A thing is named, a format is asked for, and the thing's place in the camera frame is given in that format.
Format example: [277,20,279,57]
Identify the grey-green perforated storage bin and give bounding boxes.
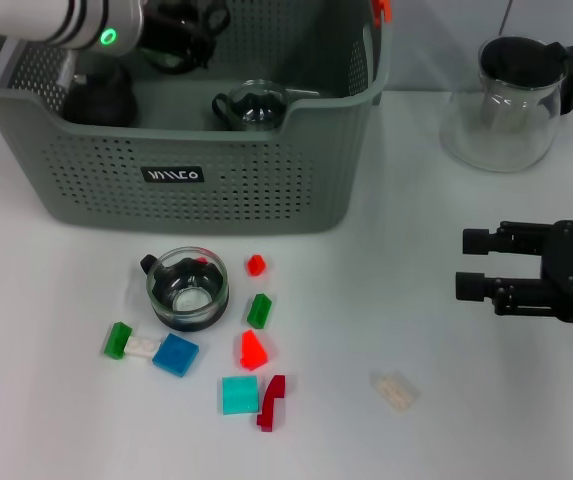
[0,0,397,236]

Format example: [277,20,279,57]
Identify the translucent white toy brick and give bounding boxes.
[373,369,421,414]

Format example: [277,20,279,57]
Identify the small white toy brick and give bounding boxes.
[124,335,163,359]

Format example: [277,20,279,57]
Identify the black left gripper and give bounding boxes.
[140,0,202,49]

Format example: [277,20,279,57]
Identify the glass pitcher with black lid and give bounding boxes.
[439,35,573,174]

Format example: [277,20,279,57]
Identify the glass teacup with black base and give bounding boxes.
[145,9,232,76]
[139,245,231,334]
[210,78,290,132]

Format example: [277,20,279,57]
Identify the red sloped toy brick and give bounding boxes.
[240,328,270,371]

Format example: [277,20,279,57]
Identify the teal flat toy plate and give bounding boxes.
[221,374,260,416]

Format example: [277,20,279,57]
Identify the green toy brick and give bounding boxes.
[246,293,274,330]
[104,321,134,360]

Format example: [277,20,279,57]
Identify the dark red arch brick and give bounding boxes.
[256,373,287,432]

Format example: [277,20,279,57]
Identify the dark clay teapot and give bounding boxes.
[60,62,138,126]

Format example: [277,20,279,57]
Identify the blue flat toy plate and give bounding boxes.
[152,332,201,379]

